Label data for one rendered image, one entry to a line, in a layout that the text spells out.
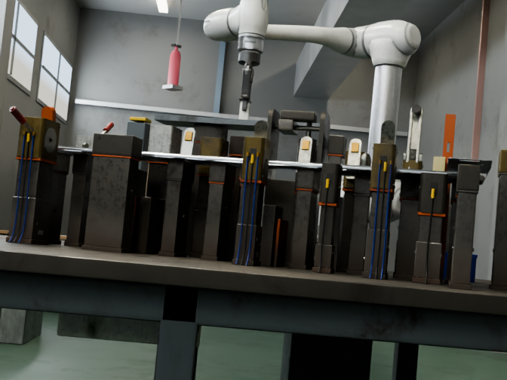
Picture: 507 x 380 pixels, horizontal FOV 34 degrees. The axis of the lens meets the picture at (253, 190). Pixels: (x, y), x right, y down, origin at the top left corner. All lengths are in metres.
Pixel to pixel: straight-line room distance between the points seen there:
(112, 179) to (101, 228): 0.14
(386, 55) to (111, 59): 9.44
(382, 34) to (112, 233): 1.33
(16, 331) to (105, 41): 7.60
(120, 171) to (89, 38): 10.14
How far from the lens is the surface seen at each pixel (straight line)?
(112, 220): 2.32
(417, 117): 2.54
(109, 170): 2.34
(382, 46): 3.09
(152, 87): 12.17
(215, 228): 2.38
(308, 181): 2.32
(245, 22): 2.82
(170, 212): 2.42
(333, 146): 2.57
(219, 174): 2.38
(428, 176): 2.12
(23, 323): 5.34
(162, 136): 2.64
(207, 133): 2.78
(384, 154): 2.12
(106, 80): 12.26
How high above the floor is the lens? 0.76
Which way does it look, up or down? 4 degrees up
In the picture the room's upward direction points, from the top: 5 degrees clockwise
